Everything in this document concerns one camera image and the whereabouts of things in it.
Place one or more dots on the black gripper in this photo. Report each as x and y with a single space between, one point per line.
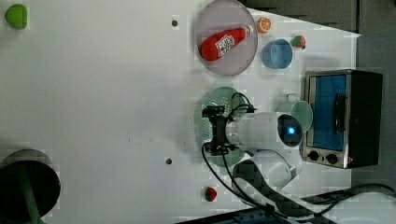
219 144

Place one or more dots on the green plastic strainer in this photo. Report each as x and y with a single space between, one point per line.
202 128

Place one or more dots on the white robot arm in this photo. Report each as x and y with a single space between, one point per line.
269 138

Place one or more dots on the red strawberry toy near robot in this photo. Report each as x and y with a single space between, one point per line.
210 194

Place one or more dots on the green mug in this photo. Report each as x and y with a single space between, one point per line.
300 109

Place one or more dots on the red ketchup bottle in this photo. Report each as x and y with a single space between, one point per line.
219 44

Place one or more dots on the blue cup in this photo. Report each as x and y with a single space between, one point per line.
277 54

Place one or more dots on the orange slice toy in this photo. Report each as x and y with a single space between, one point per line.
263 25

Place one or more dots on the black toaster oven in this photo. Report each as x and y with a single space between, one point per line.
346 107

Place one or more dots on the black round lamp base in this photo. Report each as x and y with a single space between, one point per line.
30 187

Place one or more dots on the green apple toy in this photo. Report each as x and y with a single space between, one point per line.
16 16

